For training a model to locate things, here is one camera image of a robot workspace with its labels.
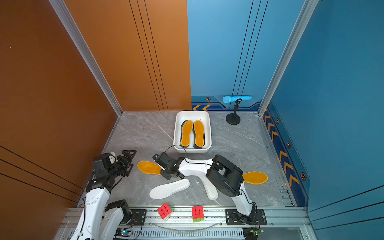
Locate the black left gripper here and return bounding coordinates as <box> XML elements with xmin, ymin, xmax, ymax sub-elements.
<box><xmin>108</xmin><ymin>149</ymin><xmax>136</xmax><ymax>179</ymax></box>

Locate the yellow insole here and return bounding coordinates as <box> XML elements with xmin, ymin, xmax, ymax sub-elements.
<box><xmin>180</xmin><ymin>120</ymin><xmax>194</xmax><ymax>148</ymax></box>
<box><xmin>243</xmin><ymin>172</ymin><xmax>268</xmax><ymax>185</ymax></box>
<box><xmin>138</xmin><ymin>161</ymin><xmax>163</xmax><ymax>176</ymax></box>
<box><xmin>193</xmin><ymin>120</ymin><xmax>205</xmax><ymax>148</ymax></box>

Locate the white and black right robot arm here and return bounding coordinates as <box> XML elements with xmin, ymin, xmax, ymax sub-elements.
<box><xmin>153</xmin><ymin>152</ymin><xmax>257</xmax><ymax>225</ymax></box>

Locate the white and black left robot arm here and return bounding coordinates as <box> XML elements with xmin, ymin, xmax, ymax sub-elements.
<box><xmin>71</xmin><ymin>150</ymin><xmax>137</xmax><ymax>240</ymax></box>

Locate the white rectangular storage box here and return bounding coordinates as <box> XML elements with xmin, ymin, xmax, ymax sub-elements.
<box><xmin>173</xmin><ymin>111</ymin><xmax>212</xmax><ymax>154</ymax></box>

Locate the white insole left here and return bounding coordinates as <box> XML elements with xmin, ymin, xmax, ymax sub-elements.
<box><xmin>150</xmin><ymin>179</ymin><xmax>190</xmax><ymax>200</ymax></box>

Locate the white insole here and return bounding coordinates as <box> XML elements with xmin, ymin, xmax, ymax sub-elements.
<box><xmin>150</xmin><ymin>179</ymin><xmax>190</xmax><ymax>200</ymax></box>
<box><xmin>199</xmin><ymin>176</ymin><xmax>219</xmax><ymax>201</ymax></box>

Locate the left rubik's cube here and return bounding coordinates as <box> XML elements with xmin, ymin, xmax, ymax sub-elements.
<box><xmin>157</xmin><ymin>203</ymin><xmax>174</xmax><ymax>221</ymax></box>

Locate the rubik's cube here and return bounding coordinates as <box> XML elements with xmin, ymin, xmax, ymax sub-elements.
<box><xmin>157</xmin><ymin>203</ymin><xmax>174</xmax><ymax>221</ymax></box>
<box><xmin>192</xmin><ymin>206</ymin><xmax>205</xmax><ymax>223</ymax></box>

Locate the white insole right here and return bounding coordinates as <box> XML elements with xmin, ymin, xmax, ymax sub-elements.
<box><xmin>199</xmin><ymin>176</ymin><xmax>219</xmax><ymax>201</ymax></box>

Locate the right rubik's cube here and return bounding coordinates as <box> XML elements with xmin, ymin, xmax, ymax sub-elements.
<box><xmin>192</xmin><ymin>206</ymin><xmax>205</xmax><ymax>223</ymax></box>

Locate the left green circuit board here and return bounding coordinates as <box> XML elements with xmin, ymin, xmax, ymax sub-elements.
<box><xmin>114</xmin><ymin>228</ymin><xmax>133</xmax><ymax>238</ymax></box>

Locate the clear curved strip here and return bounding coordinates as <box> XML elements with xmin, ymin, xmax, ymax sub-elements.
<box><xmin>149</xmin><ymin>221</ymin><xmax>223</xmax><ymax>233</ymax></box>

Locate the black microphone stand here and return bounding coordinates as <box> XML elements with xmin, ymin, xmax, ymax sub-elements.
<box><xmin>226</xmin><ymin>99</ymin><xmax>243</xmax><ymax>125</ymax></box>

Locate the blue microphone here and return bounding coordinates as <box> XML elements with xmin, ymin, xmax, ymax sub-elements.
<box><xmin>222</xmin><ymin>96</ymin><xmax>252</xmax><ymax>104</ymax></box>

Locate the right circuit board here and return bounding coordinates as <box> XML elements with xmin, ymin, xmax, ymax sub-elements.
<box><xmin>243</xmin><ymin>228</ymin><xmax>264</xmax><ymax>240</ymax></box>

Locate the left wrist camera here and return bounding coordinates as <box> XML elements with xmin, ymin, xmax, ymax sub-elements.
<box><xmin>109</xmin><ymin>152</ymin><xmax>117</xmax><ymax>165</ymax></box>

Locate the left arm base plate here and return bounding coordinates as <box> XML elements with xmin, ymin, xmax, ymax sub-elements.
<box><xmin>120</xmin><ymin>209</ymin><xmax>147</xmax><ymax>226</ymax></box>

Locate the aluminium front rail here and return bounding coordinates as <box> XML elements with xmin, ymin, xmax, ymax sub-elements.
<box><xmin>55</xmin><ymin>207</ymin><xmax>317</xmax><ymax>240</ymax></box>

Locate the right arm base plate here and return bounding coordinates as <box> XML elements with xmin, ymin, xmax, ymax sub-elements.
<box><xmin>225</xmin><ymin>209</ymin><xmax>268</xmax><ymax>226</ymax></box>

